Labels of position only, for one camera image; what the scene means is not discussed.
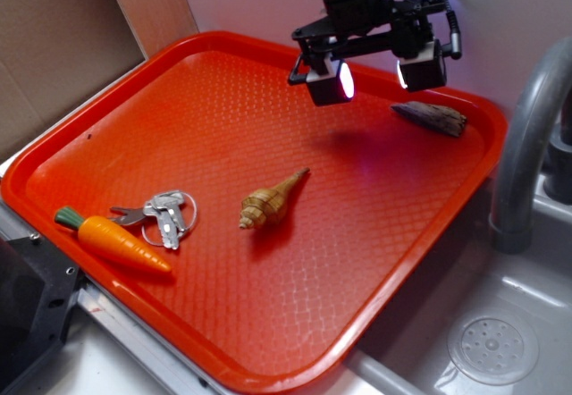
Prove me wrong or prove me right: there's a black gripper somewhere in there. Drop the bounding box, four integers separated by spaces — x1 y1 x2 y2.
288 0 447 106

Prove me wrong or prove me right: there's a wooden board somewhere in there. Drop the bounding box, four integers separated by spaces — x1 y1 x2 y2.
117 0 198 59

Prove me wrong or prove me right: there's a grey curved faucet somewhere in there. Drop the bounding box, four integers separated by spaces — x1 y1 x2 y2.
489 37 571 254

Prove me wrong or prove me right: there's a brown wood chip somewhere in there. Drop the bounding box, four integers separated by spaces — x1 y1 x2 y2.
391 101 467 138

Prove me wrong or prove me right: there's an orange toy carrot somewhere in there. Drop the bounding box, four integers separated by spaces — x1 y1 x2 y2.
54 206 172 274

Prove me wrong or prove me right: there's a dark faucet handle base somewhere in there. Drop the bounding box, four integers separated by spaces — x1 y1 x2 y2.
543 96 571 205

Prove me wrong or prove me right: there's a silver key bunch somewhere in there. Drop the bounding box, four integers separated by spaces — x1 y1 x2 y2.
110 189 198 250

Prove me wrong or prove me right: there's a round sink drain strainer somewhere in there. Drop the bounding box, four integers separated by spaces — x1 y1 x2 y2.
447 307 540 386

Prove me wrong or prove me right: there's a black mounting bracket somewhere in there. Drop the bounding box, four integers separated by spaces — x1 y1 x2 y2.
1 238 80 394

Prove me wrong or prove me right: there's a red plastic tray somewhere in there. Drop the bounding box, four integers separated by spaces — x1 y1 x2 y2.
1 32 507 394

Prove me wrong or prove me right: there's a brown cardboard panel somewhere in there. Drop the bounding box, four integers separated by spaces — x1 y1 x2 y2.
1 0 143 160

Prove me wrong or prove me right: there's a tan spiral seashell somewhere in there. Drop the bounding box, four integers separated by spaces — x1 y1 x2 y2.
239 167 310 230

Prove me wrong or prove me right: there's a grey sink basin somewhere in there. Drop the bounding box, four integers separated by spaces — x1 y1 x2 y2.
343 162 572 395

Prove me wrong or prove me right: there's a black coiled cable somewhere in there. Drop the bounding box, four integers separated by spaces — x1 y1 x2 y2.
433 0 463 61

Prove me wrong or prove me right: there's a silver metal key ring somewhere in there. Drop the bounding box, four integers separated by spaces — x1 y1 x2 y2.
140 190 198 248

